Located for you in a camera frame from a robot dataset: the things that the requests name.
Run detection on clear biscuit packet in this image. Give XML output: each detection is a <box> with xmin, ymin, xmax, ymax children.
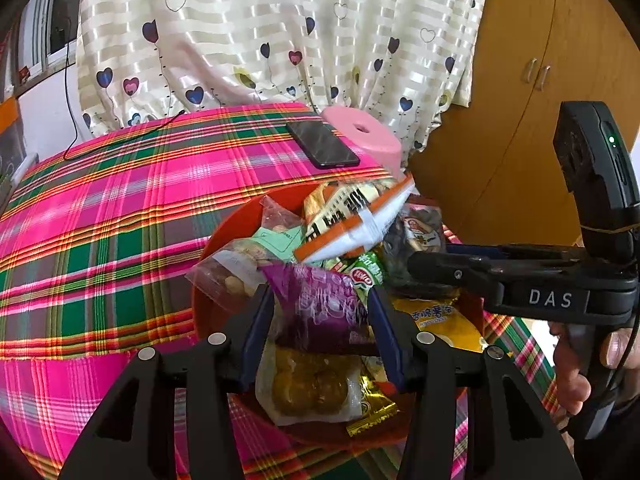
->
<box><xmin>185</xmin><ymin>195</ymin><xmax>306</xmax><ymax>316</ymax></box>

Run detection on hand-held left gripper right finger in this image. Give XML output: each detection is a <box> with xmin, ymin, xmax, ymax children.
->
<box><xmin>367</xmin><ymin>285</ymin><xmax>583</xmax><ymax>480</ymax></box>

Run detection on plaid tablecloth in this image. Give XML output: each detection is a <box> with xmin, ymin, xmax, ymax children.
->
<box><xmin>0</xmin><ymin>102</ymin><xmax>556</xmax><ymax>480</ymax></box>

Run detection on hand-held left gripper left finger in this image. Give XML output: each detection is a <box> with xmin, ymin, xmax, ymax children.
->
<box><xmin>57</xmin><ymin>282</ymin><xmax>276</xmax><ymax>480</ymax></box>

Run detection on person's right hand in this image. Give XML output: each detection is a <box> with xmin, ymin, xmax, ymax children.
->
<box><xmin>547</xmin><ymin>317</ymin><xmax>640</xmax><ymax>416</ymax></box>

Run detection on white orange snack packet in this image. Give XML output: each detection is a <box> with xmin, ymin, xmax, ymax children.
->
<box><xmin>292</xmin><ymin>175</ymin><xmax>416</xmax><ymax>266</ymax></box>

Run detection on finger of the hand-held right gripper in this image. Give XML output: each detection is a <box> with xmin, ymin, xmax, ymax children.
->
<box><xmin>406</xmin><ymin>250</ymin><xmax>506</xmax><ymax>307</ymax></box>
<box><xmin>445</xmin><ymin>242</ymin><xmax>583</xmax><ymax>268</ymax></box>

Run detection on window frame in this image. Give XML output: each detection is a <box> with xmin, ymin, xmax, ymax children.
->
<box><xmin>15</xmin><ymin>0</ymin><xmax>83</xmax><ymax>96</ymax></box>

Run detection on orange box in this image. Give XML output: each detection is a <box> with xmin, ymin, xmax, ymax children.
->
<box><xmin>0</xmin><ymin>97</ymin><xmax>21</xmax><ymax>133</ymax></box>

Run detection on gold bar wrapper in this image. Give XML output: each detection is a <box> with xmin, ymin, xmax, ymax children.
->
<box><xmin>345</xmin><ymin>355</ymin><xmax>401</xmax><ymax>438</ymax></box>

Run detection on wooden cabinet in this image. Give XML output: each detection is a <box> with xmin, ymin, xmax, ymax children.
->
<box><xmin>407</xmin><ymin>0</ymin><xmax>640</xmax><ymax>256</ymax></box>

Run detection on black smartphone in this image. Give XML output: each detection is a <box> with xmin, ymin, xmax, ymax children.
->
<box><xmin>286</xmin><ymin>121</ymin><xmax>361</xmax><ymax>170</ymax></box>

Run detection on green snack packet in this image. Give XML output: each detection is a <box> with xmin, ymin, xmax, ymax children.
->
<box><xmin>332</xmin><ymin>252</ymin><xmax>388</xmax><ymax>291</ymax></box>

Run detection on yellow chip packet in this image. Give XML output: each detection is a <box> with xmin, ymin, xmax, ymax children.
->
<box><xmin>392</xmin><ymin>297</ymin><xmax>488</xmax><ymax>353</ymax></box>

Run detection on black cable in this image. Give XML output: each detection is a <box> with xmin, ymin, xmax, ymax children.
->
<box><xmin>62</xmin><ymin>15</ymin><xmax>186</xmax><ymax>161</ymax></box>

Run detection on dark snack packet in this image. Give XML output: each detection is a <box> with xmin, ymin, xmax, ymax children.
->
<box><xmin>382</xmin><ymin>202</ymin><xmax>448</xmax><ymax>291</ymax></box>

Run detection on yellow fruit packet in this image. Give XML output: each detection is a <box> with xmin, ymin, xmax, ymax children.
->
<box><xmin>255</xmin><ymin>342</ymin><xmax>363</xmax><ymax>426</ymax></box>

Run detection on purple snack packet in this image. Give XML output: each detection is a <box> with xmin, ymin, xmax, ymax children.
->
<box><xmin>262</xmin><ymin>262</ymin><xmax>373</xmax><ymax>356</ymax></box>

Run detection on red round bowl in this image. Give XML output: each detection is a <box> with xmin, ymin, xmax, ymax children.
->
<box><xmin>192</xmin><ymin>182</ymin><xmax>493</xmax><ymax>448</ymax></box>

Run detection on heart print curtain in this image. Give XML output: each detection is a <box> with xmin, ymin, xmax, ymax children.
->
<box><xmin>75</xmin><ymin>0</ymin><xmax>491</xmax><ymax>153</ymax></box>

